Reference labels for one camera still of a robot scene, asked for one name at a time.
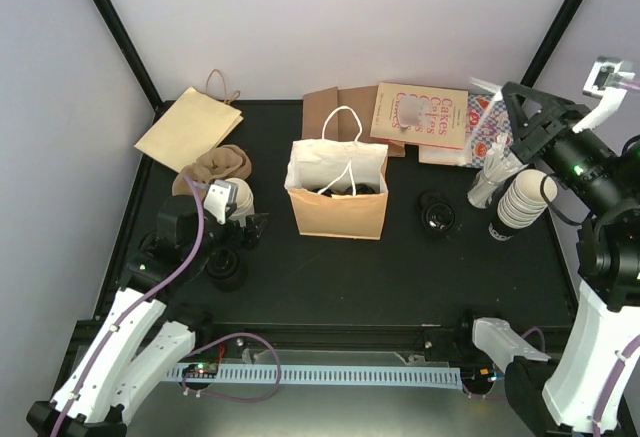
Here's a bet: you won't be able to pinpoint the white straw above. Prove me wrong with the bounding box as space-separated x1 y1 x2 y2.
468 75 504 133

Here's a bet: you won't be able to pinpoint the stack of black cup lids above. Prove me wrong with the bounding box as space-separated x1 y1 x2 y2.
205 247 248 292

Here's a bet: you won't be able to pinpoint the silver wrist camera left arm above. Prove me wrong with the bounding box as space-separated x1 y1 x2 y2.
203 180 238 225

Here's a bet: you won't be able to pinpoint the cup of white straws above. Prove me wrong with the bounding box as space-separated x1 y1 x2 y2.
467 133 526 209

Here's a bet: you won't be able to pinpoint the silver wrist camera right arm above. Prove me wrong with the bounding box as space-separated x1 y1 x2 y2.
572 56 639 134

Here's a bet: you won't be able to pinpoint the black cup lid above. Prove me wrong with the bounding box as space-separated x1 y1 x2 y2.
356 183 378 195

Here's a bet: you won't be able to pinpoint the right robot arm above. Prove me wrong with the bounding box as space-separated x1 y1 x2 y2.
454 82 639 436

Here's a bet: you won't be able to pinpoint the orange paper bag white handles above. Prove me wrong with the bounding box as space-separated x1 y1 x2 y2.
284 106 389 240

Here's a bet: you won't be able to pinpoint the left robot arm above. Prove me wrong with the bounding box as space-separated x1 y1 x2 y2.
26 195 268 436

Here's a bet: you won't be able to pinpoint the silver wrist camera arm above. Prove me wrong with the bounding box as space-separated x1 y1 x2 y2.
203 180 238 225
572 56 639 134

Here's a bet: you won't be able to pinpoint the purple cable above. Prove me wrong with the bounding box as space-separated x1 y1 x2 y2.
49 172 282 437
461 81 640 433

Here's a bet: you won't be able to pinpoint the yellow kraft paper bag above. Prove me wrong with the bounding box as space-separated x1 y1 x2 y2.
134 87 243 172

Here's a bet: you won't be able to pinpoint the stack of pulp cup carriers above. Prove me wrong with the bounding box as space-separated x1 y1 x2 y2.
171 144 252 196

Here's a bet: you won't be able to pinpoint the cakes printed paper bag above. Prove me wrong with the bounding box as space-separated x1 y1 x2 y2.
370 83 469 150

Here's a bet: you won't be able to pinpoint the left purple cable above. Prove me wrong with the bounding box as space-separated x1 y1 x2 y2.
49 172 282 437

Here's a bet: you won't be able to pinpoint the brown flat paper bag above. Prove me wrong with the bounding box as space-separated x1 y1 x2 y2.
302 85 407 158

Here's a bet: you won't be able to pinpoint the blue checkered paper bag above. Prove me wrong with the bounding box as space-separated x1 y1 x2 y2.
417 92 514 170

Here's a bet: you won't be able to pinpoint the stack of plain paper cups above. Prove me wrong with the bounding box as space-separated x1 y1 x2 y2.
488 169 558 241

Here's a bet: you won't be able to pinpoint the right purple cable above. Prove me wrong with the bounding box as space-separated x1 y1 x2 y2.
461 81 640 433

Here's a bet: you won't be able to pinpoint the stack of white paper cups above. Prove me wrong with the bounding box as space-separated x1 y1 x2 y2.
227 178 255 227

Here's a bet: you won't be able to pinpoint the white slotted cable duct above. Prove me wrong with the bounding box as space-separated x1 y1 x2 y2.
163 363 463 391

